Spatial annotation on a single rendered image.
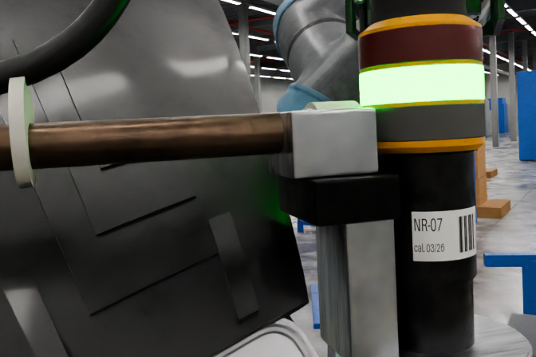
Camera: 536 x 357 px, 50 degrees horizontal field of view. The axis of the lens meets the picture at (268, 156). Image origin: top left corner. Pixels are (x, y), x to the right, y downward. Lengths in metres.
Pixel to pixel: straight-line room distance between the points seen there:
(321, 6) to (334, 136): 0.40
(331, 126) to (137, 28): 0.14
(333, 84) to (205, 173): 0.25
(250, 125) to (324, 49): 0.31
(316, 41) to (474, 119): 0.32
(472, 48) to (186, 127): 0.10
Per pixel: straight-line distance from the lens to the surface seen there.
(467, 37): 0.20
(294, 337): 0.20
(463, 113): 0.20
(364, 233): 0.19
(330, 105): 0.20
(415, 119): 0.20
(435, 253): 0.21
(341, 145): 0.19
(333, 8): 0.57
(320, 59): 0.48
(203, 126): 0.18
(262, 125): 0.19
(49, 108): 0.25
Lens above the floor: 1.35
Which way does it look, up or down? 3 degrees down
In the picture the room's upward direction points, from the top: 3 degrees counter-clockwise
